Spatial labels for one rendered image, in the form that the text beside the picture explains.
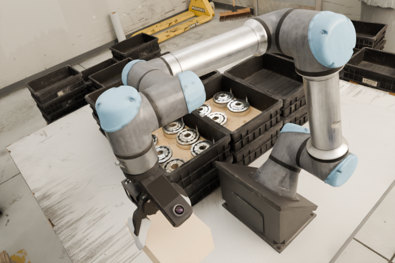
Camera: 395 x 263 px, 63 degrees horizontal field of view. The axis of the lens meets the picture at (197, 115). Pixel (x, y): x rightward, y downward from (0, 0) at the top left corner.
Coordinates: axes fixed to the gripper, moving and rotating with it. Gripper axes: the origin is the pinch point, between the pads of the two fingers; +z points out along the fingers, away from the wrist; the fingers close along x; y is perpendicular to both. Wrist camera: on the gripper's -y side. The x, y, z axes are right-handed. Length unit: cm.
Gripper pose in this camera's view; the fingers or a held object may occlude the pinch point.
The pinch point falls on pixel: (168, 230)
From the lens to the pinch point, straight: 76.3
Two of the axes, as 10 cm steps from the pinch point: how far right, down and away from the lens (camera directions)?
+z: 1.6, 8.0, 5.8
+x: -7.4, 4.8, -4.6
